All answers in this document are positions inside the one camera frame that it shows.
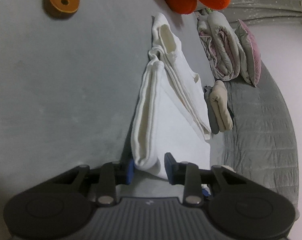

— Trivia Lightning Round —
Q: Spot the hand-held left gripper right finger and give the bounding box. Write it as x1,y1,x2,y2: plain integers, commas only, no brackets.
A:
164,152,254,207

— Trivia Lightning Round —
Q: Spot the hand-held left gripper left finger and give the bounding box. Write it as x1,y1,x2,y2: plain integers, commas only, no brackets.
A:
51,160,135,207

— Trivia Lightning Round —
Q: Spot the white printed sweatshirt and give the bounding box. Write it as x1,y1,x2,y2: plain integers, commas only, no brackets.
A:
131,12,213,180

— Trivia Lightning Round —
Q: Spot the folded grey garment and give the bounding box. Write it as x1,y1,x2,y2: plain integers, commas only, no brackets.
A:
203,85,220,134

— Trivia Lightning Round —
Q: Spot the grey quilted bedspread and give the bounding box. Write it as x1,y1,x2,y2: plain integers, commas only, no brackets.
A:
222,60,300,205

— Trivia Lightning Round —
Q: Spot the folded beige garment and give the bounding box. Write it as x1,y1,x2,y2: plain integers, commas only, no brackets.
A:
208,80,233,132

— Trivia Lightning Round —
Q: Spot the folded grey pink quilt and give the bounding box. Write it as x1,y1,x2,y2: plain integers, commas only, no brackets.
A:
197,11,241,81

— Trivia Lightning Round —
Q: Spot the pink grey pillow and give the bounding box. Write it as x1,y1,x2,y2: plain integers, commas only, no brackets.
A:
235,19,262,88

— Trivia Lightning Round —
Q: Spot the grey star-print fabric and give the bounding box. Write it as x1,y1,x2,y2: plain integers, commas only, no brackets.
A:
226,0,302,25

